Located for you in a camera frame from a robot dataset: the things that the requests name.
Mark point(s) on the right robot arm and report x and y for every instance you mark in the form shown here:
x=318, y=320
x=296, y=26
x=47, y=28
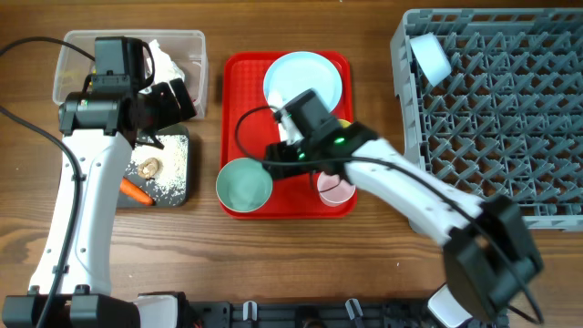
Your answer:
x=489, y=253

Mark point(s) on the yellow cup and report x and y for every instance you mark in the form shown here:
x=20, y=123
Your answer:
x=344, y=123

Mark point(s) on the light blue plate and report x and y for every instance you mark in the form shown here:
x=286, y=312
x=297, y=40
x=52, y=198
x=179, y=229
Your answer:
x=296, y=72

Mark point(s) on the brown food lump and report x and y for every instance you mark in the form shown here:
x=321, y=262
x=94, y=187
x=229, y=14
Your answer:
x=149, y=168

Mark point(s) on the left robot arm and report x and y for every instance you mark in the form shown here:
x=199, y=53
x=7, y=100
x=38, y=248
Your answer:
x=98, y=129

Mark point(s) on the spilled rice pile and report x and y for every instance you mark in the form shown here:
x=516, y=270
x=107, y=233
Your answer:
x=169, y=186

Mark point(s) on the green bowl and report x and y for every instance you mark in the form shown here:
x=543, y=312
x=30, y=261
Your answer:
x=243, y=185

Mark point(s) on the red serving tray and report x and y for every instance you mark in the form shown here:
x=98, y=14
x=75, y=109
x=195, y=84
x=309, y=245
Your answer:
x=291, y=198

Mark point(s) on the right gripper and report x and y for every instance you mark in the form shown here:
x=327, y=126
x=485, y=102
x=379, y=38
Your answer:
x=281, y=165

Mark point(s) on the pink cup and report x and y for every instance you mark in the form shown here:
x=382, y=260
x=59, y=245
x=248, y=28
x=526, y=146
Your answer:
x=333, y=190

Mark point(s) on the clear plastic bin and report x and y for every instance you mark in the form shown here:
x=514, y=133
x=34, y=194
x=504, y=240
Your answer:
x=186, y=49

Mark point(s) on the white plastic spoon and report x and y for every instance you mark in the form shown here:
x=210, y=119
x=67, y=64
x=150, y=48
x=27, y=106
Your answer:
x=285, y=125

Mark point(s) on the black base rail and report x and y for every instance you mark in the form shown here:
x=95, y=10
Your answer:
x=407, y=313

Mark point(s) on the light blue rice bowl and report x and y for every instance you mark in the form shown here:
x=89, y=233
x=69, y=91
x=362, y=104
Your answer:
x=431, y=58

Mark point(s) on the white napkin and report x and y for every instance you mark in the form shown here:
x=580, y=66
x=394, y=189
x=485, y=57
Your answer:
x=166, y=69

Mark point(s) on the black tray bin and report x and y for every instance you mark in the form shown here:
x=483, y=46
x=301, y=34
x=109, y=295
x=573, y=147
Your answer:
x=176, y=129

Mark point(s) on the orange carrot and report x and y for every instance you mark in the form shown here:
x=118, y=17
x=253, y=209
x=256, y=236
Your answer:
x=135, y=193

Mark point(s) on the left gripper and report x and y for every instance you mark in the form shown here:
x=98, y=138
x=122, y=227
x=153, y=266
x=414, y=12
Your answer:
x=171, y=114

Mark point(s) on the grey dishwasher rack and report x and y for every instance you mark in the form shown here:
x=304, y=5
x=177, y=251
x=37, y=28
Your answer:
x=508, y=119

